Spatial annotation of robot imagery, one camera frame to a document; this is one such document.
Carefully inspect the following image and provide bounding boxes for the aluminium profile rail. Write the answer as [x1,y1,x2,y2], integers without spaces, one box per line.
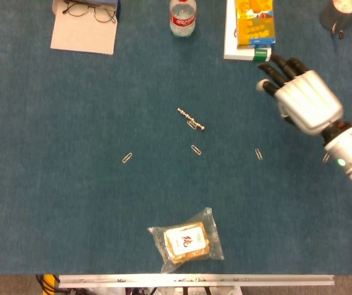
[58,274,335,289]

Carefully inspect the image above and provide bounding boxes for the dark metal cup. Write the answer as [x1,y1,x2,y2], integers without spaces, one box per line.
[319,0,352,40]

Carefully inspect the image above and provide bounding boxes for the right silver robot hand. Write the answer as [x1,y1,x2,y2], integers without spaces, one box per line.
[255,53,345,136]

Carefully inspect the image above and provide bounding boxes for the yellow and black base part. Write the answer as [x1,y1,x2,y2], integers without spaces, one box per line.
[36,274,60,294]

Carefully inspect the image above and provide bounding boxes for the red label cola bottle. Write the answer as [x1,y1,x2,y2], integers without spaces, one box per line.
[169,0,197,38]

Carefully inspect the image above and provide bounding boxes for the plastic wrapped sandwich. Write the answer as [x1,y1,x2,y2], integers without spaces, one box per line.
[146,207,225,274]

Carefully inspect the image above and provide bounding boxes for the blue felt table cover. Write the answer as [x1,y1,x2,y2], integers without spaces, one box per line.
[0,0,352,275]

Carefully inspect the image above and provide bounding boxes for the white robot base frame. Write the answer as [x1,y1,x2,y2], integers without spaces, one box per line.
[86,287,243,295]

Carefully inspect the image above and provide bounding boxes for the yellow and blue carton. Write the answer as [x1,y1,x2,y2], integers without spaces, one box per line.
[234,0,278,49]

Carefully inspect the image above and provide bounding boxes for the thin rimmed eyeglasses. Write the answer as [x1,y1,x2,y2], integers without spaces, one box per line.
[62,0,117,24]

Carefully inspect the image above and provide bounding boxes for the white and green box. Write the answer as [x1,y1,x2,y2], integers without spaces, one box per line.
[223,0,272,63]

